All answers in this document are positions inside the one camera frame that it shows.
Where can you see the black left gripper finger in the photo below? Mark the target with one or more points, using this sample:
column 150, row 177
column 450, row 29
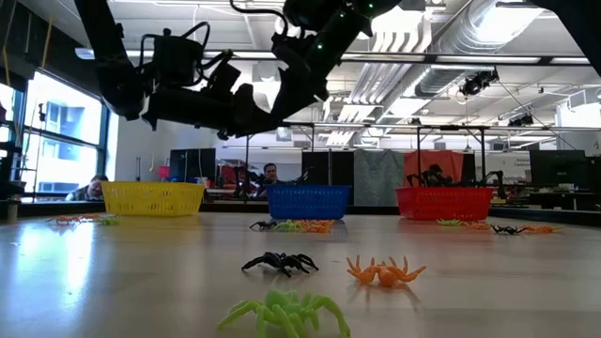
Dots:
column 249, row 119

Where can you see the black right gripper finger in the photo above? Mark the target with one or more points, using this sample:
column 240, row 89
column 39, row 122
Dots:
column 296, row 96

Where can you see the black plastic spider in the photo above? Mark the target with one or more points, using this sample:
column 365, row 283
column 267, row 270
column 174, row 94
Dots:
column 281, row 259
column 264, row 225
column 507, row 229

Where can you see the green plastic spider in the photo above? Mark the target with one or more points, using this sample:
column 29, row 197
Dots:
column 287, row 226
column 449, row 222
column 109, row 219
column 282, row 310

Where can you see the orange plastic spider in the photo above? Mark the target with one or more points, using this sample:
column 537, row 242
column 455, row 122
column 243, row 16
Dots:
column 548, row 229
column 476, row 225
column 529, row 229
column 330, row 223
column 313, row 227
column 89, row 217
column 386, row 274
column 63, row 219

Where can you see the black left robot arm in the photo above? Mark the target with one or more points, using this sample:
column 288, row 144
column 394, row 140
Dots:
column 108, row 56

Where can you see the black monitor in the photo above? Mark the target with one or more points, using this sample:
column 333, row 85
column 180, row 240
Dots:
column 559, row 169
column 192, row 164

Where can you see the person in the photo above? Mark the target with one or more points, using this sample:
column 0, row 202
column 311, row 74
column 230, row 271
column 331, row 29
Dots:
column 270, row 173
column 94, row 188

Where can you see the white ribbed ceiling pipes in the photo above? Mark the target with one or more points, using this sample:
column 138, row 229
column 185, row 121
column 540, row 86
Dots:
column 375, row 80

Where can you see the pink box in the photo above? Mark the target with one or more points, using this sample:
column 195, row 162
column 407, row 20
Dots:
column 163, row 172

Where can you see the black partition panel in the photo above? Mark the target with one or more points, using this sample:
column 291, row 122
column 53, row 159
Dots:
column 328, row 166

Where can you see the white ceiling light panel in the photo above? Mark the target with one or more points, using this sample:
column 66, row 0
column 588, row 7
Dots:
column 399, row 23

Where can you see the yellow plastic basket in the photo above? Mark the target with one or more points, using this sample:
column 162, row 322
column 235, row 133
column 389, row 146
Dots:
column 152, row 199

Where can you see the blue plastic basket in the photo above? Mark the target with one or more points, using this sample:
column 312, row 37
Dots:
column 307, row 202

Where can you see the grey hanging cloth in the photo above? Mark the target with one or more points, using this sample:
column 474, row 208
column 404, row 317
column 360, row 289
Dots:
column 378, row 176

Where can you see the large window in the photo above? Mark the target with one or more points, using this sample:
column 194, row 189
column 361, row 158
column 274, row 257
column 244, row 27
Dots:
column 61, row 122

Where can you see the orange hanging cloth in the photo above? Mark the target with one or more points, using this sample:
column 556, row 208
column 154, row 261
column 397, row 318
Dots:
column 418, row 162

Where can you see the long ceiling light bar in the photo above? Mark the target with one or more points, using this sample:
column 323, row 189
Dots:
column 469, row 59

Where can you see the black ceiling spotlight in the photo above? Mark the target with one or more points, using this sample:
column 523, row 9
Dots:
column 521, row 119
column 479, row 82

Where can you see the red plastic basket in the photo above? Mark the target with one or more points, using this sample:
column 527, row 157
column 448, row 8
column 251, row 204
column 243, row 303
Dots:
column 443, row 204

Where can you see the black shelf rack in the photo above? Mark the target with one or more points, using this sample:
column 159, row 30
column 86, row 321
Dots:
column 7, row 164

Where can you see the white board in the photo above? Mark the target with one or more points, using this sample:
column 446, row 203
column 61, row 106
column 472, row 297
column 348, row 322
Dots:
column 509, row 164

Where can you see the dark background desk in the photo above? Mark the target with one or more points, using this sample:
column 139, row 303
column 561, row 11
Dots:
column 563, row 199

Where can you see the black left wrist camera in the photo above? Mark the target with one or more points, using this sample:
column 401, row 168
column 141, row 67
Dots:
column 176, row 61

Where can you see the black background rig frame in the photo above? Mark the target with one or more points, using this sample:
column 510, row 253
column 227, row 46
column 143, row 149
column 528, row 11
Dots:
column 352, row 125

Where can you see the black aluminium table frame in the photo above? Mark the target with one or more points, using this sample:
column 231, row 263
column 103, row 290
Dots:
column 235, row 207

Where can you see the silver air duct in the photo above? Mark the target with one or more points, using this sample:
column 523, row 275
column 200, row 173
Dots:
column 469, row 42

